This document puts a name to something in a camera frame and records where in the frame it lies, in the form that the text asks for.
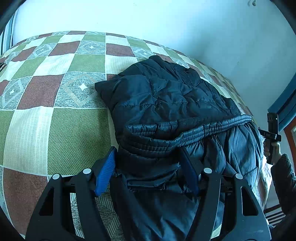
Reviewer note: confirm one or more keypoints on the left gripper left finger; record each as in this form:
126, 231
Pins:
52, 217

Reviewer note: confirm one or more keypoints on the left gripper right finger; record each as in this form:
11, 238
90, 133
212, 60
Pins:
228, 209

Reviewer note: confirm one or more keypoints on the black quilted puffer jacket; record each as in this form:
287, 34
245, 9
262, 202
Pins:
158, 107

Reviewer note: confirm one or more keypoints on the person's dark-sleeved right forearm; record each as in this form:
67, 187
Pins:
284, 182

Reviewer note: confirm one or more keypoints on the person's right hand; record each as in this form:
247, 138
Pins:
274, 151

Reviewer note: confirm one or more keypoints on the dark yellow striped cushion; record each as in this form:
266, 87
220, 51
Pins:
274, 214

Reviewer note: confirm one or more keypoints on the checkered patchwork bed cover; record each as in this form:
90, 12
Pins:
54, 121

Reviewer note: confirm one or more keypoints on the blue striped pillow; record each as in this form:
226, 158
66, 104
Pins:
7, 35

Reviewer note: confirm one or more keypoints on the blue wooden door frame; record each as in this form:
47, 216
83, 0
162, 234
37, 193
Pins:
285, 105

